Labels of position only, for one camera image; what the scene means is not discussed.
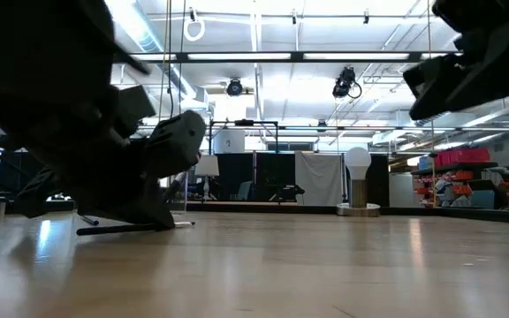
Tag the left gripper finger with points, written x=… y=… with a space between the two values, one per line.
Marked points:
x=131 y=203
x=42 y=199

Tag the black pen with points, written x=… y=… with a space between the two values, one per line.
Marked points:
x=104 y=229

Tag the large fluffy makeup brush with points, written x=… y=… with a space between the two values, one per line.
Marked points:
x=172 y=190

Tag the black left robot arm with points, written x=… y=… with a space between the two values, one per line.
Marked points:
x=38 y=66

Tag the white-shade table lamp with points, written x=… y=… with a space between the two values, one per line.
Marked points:
x=207 y=165

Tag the white board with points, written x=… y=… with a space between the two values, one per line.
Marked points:
x=229 y=141

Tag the clear acrylic organizer box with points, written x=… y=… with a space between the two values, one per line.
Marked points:
x=186 y=194

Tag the black partition panel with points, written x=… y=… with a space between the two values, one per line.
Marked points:
x=237 y=176

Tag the red storage bins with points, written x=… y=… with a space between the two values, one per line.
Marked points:
x=462 y=155

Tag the storage shelf rack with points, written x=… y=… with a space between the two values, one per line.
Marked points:
x=453 y=167

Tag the white bulb lamp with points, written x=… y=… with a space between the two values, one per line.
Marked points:
x=358 y=161

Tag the white hanging sheet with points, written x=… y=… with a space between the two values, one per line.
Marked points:
x=318 y=176

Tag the black overhead beam with lights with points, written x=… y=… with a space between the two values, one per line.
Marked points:
x=296 y=56

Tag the silver ventilation duct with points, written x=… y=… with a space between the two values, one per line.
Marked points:
x=480 y=117
x=144 y=40

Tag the grey post on frame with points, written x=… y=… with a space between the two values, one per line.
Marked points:
x=1 y=207

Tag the black background rig frame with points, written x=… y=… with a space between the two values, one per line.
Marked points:
x=243 y=122

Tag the black ceiling-mounted camera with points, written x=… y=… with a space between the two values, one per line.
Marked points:
x=343 y=84
x=234 y=87

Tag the black aluminium table frame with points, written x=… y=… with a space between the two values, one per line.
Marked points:
x=281 y=207

